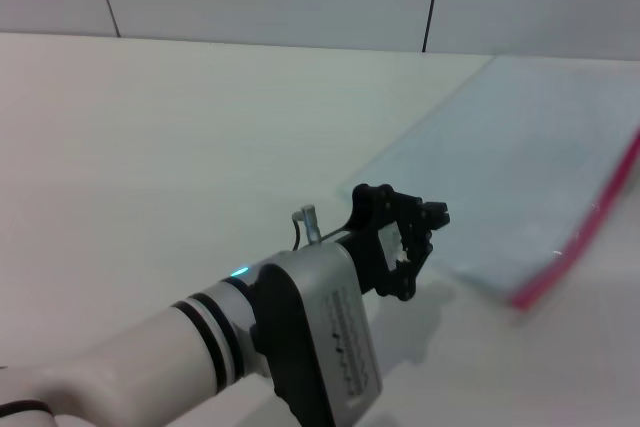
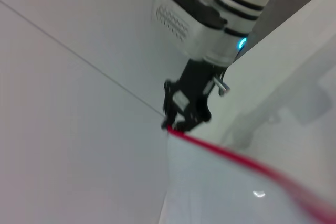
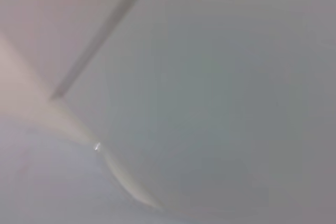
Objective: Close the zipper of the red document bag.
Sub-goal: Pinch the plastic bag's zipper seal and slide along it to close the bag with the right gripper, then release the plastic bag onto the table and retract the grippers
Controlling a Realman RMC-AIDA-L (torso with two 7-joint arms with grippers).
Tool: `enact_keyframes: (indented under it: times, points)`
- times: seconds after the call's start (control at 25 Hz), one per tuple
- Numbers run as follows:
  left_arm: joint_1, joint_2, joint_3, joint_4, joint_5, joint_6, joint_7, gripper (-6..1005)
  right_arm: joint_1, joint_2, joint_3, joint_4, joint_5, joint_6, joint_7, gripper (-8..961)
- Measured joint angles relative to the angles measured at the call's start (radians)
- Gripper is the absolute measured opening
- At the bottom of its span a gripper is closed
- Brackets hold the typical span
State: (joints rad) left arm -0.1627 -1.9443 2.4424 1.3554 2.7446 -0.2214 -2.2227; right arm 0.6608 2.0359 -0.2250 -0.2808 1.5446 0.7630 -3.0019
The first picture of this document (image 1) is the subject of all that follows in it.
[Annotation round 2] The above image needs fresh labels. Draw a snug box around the silver left wrist cable connector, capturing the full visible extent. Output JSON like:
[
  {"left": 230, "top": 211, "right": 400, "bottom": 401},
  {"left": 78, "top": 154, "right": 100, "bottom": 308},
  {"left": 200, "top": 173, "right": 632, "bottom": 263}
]
[{"left": 290, "top": 203, "right": 325, "bottom": 250}]

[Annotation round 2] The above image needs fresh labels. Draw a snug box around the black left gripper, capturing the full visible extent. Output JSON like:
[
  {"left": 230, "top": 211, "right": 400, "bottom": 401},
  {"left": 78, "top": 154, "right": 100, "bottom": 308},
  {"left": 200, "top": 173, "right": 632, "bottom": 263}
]
[{"left": 339, "top": 182, "right": 452, "bottom": 303}]

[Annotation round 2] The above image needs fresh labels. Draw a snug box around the silver black wrist camera housing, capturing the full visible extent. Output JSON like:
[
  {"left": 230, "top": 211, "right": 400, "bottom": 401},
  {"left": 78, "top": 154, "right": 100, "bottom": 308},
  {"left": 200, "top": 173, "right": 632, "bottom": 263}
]
[{"left": 248, "top": 244, "right": 384, "bottom": 427}]

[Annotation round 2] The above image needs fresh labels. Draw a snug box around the clear document bag red zipper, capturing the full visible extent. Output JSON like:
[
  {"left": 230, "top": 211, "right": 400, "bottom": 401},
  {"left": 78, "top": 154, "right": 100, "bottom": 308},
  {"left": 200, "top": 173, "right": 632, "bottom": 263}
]
[{"left": 338, "top": 55, "right": 640, "bottom": 312}]

